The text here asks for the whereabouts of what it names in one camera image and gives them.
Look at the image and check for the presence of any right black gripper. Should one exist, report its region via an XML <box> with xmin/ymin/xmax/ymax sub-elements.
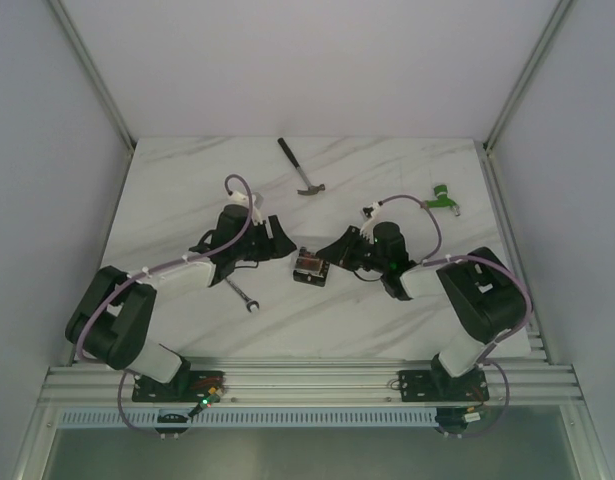
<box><xmin>315</xmin><ymin>226</ymin><xmax>387</xmax><ymax>274</ymax></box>

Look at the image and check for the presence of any black handled claw hammer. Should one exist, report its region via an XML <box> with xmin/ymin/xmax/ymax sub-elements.
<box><xmin>277</xmin><ymin>138</ymin><xmax>326</xmax><ymax>196</ymax></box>

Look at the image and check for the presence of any clear fuse box cover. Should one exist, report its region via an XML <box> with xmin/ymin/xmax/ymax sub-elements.
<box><xmin>293</xmin><ymin>247</ymin><xmax>329</xmax><ymax>281</ymax></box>

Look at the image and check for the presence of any aluminium corner post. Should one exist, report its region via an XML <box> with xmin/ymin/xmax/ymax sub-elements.
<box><xmin>483</xmin><ymin>0</ymin><xmax>577</xmax><ymax>154</ymax></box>
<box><xmin>46</xmin><ymin>0</ymin><xmax>137</xmax><ymax>154</ymax></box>

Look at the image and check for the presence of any aluminium front rail frame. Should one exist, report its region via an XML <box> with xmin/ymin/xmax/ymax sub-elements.
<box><xmin>38</xmin><ymin>358</ymin><xmax>584</xmax><ymax>407</ymax></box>

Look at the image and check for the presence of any left aluminium corner post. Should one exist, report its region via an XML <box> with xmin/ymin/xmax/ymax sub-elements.
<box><xmin>46</xmin><ymin>0</ymin><xmax>137</xmax><ymax>154</ymax></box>

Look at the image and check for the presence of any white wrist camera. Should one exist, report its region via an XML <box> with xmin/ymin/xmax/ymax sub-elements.
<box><xmin>360</xmin><ymin>201</ymin><xmax>383</xmax><ymax>242</ymax></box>
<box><xmin>228</xmin><ymin>190</ymin><xmax>264</xmax><ymax>225</ymax></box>

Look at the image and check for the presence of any slotted grey cable duct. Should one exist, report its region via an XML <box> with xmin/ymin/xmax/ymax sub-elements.
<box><xmin>56</xmin><ymin>408</ymin><xmax>441</xmax><ymax>429</ymax></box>

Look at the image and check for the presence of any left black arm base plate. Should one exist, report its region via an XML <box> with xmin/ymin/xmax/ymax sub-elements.
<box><xmin>132</xmin><ymin>370</ymin><xmax>224</xmax><ymax>403</ymax></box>

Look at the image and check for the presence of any green red plastic connector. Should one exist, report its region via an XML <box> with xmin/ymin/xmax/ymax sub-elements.
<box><xmin>423</xmin><ymin>183</ymin><xmax>461</xmax><ymax>217</ymax></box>

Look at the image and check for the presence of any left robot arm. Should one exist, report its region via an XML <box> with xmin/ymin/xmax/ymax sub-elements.
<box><xmin>65</xmin><ymin>204</ymin><xmax>297</xmax><ymax>402</ymax></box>

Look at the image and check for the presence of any silver combination wrench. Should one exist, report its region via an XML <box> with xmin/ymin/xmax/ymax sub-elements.
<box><xmin>225</xmin><ymin>278</ymin><xmax>260</xmax><ymax>313</ymax></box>

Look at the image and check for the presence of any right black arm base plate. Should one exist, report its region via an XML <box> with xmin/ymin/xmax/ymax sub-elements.
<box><xmin>398</xmin><ymin>368</ymin><xmax>490</xmax><ymax>403</ymax></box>

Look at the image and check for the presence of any right aluminium corner post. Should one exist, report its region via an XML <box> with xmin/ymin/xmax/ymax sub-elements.
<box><xmin>483</xmin><ymin>0</ymin><xmax>577</xmax><ymax>154</ymax></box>

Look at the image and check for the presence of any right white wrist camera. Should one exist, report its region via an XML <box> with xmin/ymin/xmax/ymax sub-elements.
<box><xmin>360</xmin><ymin>201</ymin><xmax>383</xmax><ymax>242</ymax></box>

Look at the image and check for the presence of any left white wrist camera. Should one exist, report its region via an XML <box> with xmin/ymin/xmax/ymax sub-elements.
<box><xmin>228</xmin><ymin>190</ymin><xmax>264</xmax><ymax>225</ymax></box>

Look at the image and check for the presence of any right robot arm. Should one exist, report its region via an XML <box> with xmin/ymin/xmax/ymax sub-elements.
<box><xmin>316</xmin><ymin>222</ymin><xmax>532</xmax><ymax>402</ymax></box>

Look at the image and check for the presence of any black fuse box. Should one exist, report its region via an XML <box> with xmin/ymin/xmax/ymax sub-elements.
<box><xmin>292</xmin><ymin>247</ymin><xmax>330</xmax><ymax>287</ymax></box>

